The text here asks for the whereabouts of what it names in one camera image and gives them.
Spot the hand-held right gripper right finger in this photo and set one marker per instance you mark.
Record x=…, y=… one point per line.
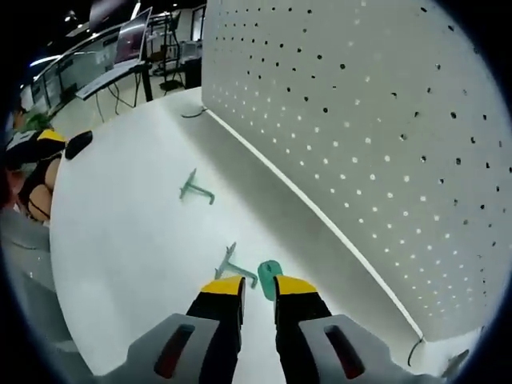
x=304, y=320

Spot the white perforated mounting plate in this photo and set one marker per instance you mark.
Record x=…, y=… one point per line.
x=360, y=140

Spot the white tilted stand table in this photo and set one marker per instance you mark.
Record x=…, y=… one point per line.
x=108, y=78

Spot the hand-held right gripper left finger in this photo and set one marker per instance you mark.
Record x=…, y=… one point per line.
x=216, y=320

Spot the person's left hand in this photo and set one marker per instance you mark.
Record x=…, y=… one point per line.
x=42, y=196

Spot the black computer mouse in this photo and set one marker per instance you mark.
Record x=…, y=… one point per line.
x=79, y=145

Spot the monitor with pink screen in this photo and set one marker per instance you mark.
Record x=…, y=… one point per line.
x=132, y=36

